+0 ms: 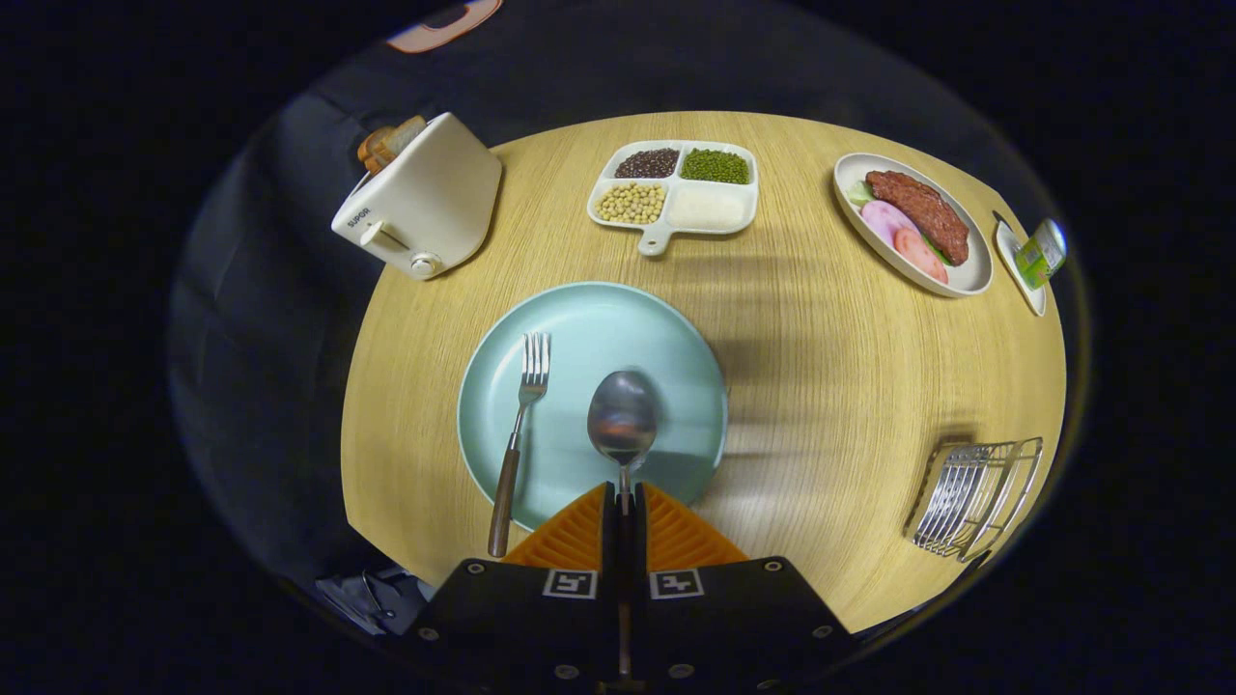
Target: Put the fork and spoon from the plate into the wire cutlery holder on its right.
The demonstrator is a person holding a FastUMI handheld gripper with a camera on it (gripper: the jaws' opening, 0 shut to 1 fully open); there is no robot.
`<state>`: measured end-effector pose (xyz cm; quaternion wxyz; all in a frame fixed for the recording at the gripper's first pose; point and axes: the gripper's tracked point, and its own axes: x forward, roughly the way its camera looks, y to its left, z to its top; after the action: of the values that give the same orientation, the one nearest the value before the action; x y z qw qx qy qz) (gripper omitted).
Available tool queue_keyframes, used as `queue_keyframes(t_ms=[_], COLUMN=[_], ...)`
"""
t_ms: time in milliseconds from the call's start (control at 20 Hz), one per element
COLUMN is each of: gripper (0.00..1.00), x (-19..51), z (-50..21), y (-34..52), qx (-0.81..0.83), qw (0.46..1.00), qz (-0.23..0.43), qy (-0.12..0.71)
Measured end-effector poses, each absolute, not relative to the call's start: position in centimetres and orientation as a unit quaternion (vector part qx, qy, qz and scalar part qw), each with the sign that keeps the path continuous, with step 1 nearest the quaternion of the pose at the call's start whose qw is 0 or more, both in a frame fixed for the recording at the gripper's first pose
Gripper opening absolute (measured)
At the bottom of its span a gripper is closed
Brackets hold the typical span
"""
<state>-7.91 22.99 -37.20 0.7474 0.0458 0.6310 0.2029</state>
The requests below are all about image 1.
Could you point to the pink ham slice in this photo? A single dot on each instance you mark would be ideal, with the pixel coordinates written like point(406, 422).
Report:
point(922, 256)
point(884, 220)

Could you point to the white oval plate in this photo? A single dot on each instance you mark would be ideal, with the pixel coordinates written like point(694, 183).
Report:
point(970, 275)

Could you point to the white toaster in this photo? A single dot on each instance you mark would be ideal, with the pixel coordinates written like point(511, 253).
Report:
point(430, 208)

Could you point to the teal round plate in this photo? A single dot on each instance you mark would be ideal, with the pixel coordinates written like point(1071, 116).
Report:
point(599, 328)

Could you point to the metal spoon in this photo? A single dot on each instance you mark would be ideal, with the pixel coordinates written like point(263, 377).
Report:
point(623, 420)

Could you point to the white divided dish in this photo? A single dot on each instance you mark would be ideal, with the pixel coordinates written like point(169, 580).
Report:
point(676, 180)

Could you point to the brown steak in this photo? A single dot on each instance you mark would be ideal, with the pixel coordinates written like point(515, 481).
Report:
point(922, 212)

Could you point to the green lettuce leaf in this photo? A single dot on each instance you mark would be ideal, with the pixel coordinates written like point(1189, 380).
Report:
point(859, 193)

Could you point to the pile of green beans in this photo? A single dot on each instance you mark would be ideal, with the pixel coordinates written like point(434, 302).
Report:
point(715, 166)

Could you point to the small white dish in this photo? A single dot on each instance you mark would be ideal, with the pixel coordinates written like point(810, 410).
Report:
point(1025, 290)

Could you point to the pile of yellow soybeans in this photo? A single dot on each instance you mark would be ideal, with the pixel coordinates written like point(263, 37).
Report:
point(631, 203)

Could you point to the pile of dark beans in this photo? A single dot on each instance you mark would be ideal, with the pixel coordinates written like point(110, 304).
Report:
point(647, 163)

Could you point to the brown bread slice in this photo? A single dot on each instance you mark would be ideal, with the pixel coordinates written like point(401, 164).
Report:
point(406, 135)
point(375, 147)

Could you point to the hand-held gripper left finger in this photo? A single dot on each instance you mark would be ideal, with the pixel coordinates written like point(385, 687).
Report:
point(521, 618)

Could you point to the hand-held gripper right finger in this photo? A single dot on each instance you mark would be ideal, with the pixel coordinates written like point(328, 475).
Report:
point(734, 618)

